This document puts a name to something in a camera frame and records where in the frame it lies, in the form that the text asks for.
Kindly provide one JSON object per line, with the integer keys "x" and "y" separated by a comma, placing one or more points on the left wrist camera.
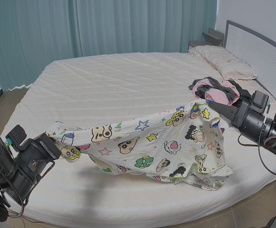
{"x": 17, "y": 135}

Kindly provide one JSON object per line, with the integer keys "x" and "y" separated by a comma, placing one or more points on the white printed pyjama top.
{"x": 140, "y": 139}

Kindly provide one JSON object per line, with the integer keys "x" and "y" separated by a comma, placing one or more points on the black garment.
{"x": 244, "y": 92}

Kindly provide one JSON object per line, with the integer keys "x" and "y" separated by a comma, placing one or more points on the pile of clothes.
{"x": 214, "y": 94}

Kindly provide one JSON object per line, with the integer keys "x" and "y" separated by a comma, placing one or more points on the pale pink pillow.
{"x": 226, "y": 64}

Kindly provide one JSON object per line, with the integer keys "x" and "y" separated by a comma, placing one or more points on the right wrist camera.
{"x": 259, "y": 101}

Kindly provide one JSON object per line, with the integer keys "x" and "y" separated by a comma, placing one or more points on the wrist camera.
{"x": 259, "y": 101}
{"x": 17, "y": 135}

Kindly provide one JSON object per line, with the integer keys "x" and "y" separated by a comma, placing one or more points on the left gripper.
{"x": 38, "y": 153}

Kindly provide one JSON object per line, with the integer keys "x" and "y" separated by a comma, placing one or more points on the bed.
{"x": 119, "y": 79}

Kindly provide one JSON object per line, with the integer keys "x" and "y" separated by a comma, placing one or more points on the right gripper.
{"x": 249, "y": 125}

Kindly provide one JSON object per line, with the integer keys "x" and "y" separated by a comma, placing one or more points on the blue-green curtain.
{"x": 140, "y": 18}
{"x": 33, "y": 32}

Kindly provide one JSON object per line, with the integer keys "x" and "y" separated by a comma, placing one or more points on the grey bedside table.
{"x": 209, "y": 40}

